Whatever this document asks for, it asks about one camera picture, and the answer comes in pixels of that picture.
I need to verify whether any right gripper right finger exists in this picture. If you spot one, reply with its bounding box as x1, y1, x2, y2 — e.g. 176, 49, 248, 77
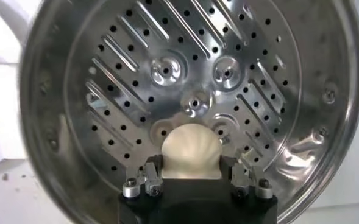
227, 158, 273, 200

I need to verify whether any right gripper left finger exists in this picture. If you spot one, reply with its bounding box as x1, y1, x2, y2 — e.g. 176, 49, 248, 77
123, 161, 165, 200

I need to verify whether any white steamed baozi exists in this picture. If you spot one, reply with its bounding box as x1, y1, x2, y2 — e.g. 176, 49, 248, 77
160, 123, 223, 180

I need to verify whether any stainless steel steamer basket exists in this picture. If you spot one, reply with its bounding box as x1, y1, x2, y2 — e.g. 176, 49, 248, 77
19, 0, 359, 224

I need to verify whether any cream electric cooker pot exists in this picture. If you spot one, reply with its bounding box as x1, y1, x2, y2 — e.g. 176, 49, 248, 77
0, 51, 30, 171

